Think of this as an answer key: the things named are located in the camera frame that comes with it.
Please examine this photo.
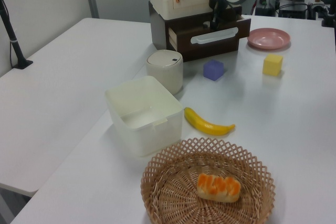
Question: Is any purple foam cube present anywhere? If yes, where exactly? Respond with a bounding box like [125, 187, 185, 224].
[203, 59, 225, 82]

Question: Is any yellow toy banana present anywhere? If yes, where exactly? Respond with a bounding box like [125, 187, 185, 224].
[183, 106, 236, 136]

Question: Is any woven wicker basket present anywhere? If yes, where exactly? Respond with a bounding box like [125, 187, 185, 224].
[140, 137, 276, 224]

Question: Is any cream plastic open box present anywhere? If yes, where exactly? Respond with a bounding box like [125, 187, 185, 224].
[104, 75, 184, 158]

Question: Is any orange glazed toy bread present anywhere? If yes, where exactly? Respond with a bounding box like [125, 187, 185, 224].
[196, 173, 242, 203]

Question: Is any pink plastic plate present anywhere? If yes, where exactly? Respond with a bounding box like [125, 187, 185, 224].
[247, 27, 291, 50]

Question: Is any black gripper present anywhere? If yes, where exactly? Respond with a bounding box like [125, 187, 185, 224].
[208, 0, 228, 31]

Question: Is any dark brown drawer cabinet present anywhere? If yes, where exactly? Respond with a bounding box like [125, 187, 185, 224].
[149, 0, 241, 63]

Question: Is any black electronic equipment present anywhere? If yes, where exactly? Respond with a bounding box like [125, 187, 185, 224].
[255, 5, 276, 16]

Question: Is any black pole stand with base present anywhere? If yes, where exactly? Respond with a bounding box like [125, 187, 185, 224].
[0, 0, 34, 70]

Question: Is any brown wooden drawer white handle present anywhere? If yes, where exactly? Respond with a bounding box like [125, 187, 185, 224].
[167, 6, 251, 53]

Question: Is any small beige lidded bin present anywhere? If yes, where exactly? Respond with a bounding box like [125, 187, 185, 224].
[145, 50, 184, 95]

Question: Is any yellow foam cube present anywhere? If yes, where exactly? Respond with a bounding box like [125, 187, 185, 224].
[262, 54, 284, 77]

